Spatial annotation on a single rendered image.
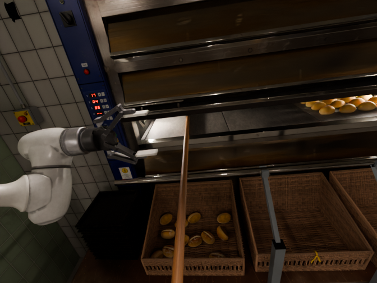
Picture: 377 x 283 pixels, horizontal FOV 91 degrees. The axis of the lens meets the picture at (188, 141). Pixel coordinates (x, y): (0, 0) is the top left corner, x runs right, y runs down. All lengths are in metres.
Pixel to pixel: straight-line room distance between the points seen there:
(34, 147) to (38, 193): 0.14
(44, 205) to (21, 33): 0.96
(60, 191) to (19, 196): 0.09
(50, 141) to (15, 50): 0.83
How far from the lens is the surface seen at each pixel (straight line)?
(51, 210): 0.69
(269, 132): 1.27
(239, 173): 0.90
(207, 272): 1.25
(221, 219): 1.40
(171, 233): 1.38
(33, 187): 0.68
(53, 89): 1.37
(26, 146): 0.74
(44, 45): 1.33
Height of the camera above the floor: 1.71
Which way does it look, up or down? 27 degrees down
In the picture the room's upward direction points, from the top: 8 degrees counter-clockwise
